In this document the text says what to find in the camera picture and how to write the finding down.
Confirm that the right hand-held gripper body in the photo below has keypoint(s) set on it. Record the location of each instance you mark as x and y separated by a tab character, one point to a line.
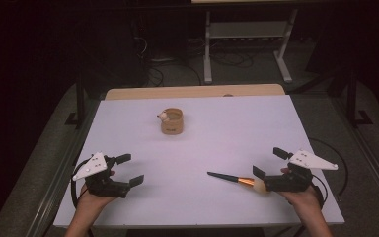
289	182

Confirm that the tan cup with bear figure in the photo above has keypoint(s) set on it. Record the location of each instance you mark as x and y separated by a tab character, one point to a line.
171	126

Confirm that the makeup brush with gold ferrule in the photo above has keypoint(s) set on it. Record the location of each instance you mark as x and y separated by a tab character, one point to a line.
245	180

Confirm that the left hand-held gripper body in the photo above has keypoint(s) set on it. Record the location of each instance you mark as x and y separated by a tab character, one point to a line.
103	186

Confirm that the white metal desk frame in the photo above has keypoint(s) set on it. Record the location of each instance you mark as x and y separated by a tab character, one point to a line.
207	49

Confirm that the person's right hand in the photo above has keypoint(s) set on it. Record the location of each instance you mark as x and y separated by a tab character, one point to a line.
304	199

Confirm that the person's left hand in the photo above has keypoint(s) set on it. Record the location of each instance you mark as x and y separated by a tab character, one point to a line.
93	201

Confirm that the black metal stand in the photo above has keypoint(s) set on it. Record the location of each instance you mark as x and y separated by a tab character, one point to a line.
80	102
352	98

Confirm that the metal floor rail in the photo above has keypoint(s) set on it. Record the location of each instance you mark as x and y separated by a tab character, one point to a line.
371	161
57	187

